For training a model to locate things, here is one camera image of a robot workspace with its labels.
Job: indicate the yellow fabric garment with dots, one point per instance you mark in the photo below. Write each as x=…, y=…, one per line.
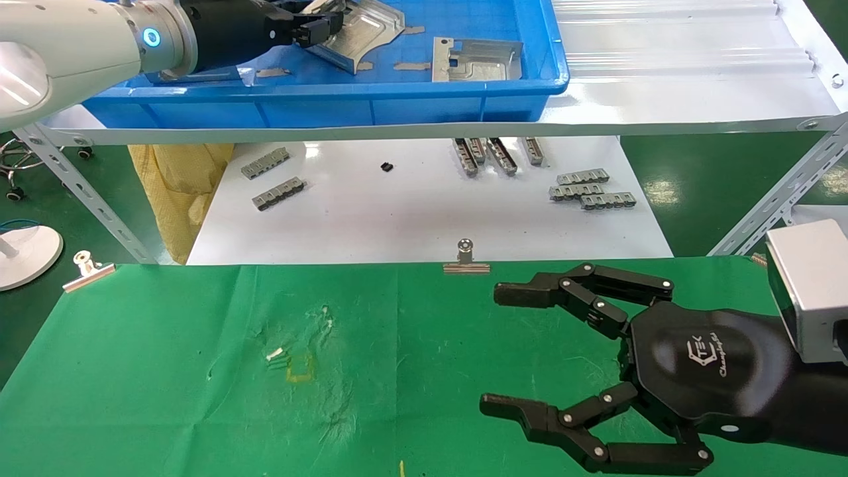
x=179, y=192

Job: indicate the small white paper scrap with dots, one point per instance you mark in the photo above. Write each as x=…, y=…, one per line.
x=274, y=354

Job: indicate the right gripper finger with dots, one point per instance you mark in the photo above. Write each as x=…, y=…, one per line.
x=550, y=424
x=543, y=291

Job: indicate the swivel stool with casters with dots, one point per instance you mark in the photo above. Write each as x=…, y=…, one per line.
x=16, y=193

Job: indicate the white metal shelf board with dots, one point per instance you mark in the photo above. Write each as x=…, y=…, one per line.
x=662, y=99

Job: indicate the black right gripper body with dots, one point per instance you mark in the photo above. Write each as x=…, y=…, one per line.
x=702, y=364

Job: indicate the blue plastic parts bin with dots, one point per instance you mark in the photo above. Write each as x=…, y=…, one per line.
x=318, y=109

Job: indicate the white round base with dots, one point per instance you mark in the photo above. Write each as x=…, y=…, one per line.
x=33, y=258

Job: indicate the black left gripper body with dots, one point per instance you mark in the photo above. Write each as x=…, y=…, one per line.
x=245, y=30

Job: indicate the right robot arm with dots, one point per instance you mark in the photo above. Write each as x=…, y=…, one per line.
x=825, y=404

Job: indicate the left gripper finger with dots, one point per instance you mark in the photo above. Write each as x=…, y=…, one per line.
x=318, y=30
x=291, y=5

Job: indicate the stamped sheet metal bracket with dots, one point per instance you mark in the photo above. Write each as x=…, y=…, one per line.
x=477, y=66
x=199, y=75
x=364, y=33

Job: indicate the green table cloth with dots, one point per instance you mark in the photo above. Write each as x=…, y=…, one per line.
x=331, y=371

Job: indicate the perforated white rack post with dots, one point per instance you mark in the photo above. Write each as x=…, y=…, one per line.
x=782, y=192
x=86, y=192

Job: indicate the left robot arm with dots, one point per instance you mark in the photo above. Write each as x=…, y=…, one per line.
x=66, y=46

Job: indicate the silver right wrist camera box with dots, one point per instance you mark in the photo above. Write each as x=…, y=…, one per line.
x=815, y=285

